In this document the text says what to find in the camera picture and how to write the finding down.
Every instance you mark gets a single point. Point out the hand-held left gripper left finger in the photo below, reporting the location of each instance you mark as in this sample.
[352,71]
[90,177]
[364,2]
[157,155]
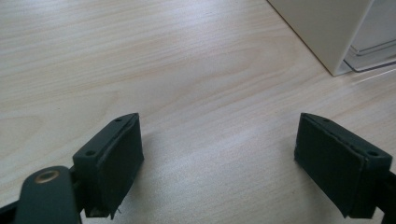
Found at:
[109,161]

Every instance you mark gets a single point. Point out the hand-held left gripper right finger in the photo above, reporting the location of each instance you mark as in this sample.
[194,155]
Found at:
[336,161]

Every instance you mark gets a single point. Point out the clear plastic drawer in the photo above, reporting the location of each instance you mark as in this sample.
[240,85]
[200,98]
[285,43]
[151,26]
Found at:
[372,43]

